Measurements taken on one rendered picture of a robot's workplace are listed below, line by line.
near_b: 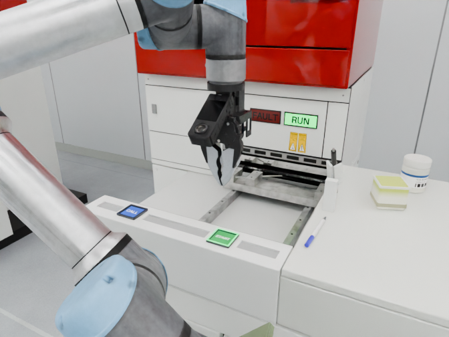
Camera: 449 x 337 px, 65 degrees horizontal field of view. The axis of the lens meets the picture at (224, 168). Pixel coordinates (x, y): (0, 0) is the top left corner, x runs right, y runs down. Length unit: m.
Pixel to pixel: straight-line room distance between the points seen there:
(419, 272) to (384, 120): 2.01
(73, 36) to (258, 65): 0.79
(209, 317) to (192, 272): 0.12
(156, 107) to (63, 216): 0.98
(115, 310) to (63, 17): 0.37
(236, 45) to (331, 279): 0.46
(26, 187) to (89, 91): 3.41
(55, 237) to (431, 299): 0.64
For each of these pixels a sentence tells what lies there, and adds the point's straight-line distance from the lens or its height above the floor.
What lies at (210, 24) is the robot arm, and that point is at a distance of 0.65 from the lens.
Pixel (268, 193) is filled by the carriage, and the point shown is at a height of 0.87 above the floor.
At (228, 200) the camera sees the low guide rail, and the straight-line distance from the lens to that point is 1.23.
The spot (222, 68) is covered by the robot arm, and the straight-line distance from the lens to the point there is 0.66.
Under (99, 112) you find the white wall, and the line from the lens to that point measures 3.98.
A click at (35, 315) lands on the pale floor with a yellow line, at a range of 2.23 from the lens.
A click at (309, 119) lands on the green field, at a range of 1.24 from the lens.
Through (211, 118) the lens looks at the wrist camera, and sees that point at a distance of 0.64.
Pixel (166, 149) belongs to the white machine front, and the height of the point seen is 0.90.
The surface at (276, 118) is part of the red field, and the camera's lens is 1.28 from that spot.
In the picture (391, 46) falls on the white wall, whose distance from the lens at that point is 2.67.
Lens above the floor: 1.41
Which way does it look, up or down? 22 degrees down
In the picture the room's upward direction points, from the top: straight up
